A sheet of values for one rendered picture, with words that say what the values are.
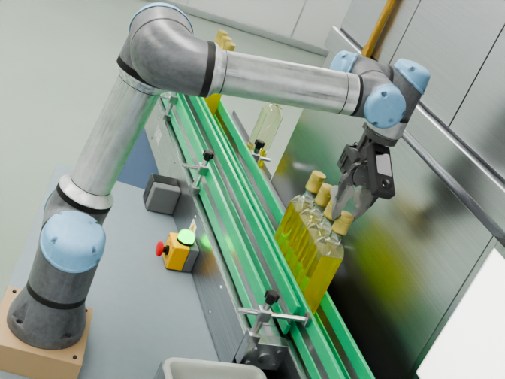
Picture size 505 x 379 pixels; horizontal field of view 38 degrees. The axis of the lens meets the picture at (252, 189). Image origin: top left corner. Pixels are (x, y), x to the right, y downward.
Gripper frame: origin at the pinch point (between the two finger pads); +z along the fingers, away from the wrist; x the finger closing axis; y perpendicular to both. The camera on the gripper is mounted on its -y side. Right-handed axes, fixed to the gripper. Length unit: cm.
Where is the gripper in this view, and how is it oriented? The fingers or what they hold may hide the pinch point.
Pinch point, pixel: (345, 217)
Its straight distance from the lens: 159.6
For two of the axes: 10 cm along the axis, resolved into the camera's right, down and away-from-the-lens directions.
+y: -2.6, -5.1, 8.2
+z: -3.7, 8.4, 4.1
